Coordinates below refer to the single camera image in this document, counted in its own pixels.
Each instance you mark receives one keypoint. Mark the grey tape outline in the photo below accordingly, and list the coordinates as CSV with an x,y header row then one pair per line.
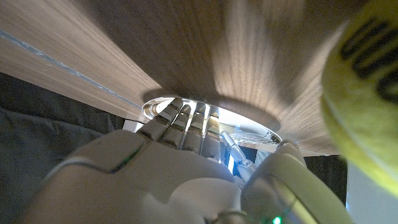
x,y
62,65

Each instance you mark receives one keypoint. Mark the black backdrop curtain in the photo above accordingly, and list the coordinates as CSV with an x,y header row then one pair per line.
x,y
46,124

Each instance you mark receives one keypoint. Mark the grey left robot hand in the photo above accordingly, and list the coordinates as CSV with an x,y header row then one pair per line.
x,y
237,152

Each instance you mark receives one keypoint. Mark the pale yellow sponge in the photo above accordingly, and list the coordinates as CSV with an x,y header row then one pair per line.
x,y
227,127

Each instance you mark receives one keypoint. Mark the yellow tennis ball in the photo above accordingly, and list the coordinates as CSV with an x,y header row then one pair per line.
x,y
357,109

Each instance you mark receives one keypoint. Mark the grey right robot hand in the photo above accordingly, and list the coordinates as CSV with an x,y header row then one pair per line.
x,y
140,174

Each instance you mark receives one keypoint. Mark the white paper plate dark rim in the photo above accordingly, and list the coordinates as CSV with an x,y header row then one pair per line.
x,y
242,119

